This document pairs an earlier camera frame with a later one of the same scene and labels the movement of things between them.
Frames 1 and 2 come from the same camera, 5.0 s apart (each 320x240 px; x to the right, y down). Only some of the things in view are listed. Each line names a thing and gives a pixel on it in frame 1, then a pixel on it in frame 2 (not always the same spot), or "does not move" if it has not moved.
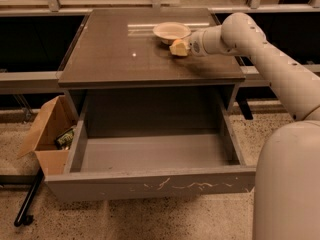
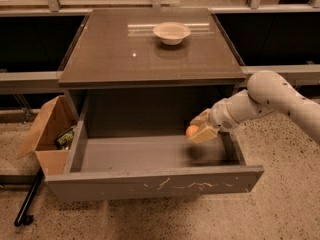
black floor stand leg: x=35 y=181 does not move
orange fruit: x=178 y=48 to x=191 y=129
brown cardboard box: x=55 y=117 does not move
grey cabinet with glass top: x=121 y=79 does not move
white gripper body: x=195 y=45 to x=221 y=116
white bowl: x=170 y=31 does not move
